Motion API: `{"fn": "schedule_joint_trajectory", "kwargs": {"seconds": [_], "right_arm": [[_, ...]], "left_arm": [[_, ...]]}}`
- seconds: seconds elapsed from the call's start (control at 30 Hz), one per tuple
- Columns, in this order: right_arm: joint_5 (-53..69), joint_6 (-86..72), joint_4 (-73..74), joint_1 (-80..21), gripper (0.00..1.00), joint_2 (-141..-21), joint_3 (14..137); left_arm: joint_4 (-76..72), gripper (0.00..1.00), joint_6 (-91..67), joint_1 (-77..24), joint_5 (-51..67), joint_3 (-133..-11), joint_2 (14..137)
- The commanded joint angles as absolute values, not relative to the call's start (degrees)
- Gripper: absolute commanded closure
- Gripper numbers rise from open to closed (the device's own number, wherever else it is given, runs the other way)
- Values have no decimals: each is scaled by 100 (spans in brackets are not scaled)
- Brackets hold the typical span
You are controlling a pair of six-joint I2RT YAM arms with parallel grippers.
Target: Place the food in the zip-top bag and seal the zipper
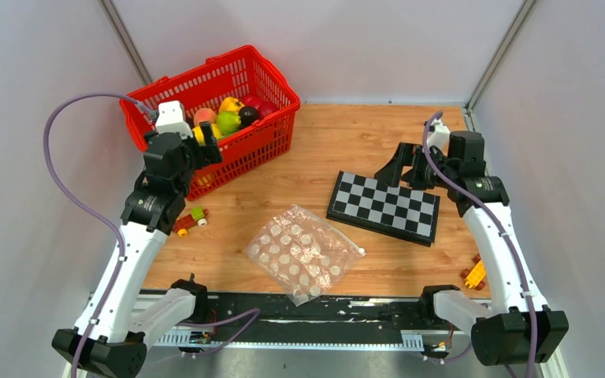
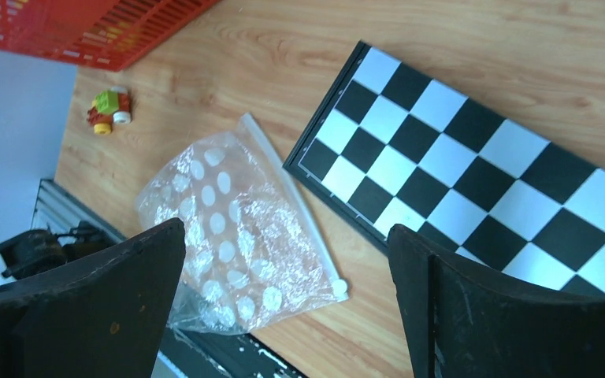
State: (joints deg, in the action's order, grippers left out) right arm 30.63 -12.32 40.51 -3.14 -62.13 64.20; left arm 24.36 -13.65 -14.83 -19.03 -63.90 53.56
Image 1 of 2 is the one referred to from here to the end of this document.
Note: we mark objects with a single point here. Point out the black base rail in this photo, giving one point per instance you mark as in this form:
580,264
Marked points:
269,321

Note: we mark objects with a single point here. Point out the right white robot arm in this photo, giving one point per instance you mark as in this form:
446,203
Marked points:
519,327

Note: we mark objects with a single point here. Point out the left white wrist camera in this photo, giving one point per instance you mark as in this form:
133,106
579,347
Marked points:
172,119

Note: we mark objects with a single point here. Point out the black white chessboard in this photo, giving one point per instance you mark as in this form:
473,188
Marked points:
398,212

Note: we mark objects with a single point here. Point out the yellow red toy block car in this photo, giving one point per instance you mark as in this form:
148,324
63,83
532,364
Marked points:
474,278

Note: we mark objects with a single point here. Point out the yellow mango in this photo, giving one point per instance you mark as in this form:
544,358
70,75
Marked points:
218,133

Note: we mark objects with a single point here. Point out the clear polka dot zip bag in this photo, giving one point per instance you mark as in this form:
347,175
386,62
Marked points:
303,253

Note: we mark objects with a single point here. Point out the green pear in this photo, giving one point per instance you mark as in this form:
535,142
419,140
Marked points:
228,122

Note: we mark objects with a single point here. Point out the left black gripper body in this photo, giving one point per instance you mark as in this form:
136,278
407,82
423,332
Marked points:
185,173

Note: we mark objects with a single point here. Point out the yellow bell pepper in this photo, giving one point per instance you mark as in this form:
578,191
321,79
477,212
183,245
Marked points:
230,105

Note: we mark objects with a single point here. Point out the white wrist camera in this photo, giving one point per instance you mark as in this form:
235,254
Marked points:
438,135
172,119

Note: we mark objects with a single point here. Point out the red green toy block car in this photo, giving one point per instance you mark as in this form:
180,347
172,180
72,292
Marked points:
198,217

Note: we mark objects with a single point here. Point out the red apple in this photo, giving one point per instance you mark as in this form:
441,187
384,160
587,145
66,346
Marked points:
266,108

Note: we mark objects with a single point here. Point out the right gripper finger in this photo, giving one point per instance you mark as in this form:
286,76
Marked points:
391,173
416,177

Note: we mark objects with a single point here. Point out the red plastic shopping basket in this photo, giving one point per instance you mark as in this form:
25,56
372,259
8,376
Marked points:
237,73

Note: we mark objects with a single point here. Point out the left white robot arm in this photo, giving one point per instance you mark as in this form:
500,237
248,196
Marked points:
135,250

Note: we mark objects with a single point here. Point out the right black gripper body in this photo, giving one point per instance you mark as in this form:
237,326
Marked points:
432,176

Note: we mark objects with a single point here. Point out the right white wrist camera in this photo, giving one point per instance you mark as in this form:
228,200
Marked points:
438,135

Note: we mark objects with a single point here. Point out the peach fruit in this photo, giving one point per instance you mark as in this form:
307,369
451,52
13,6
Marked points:
204,115

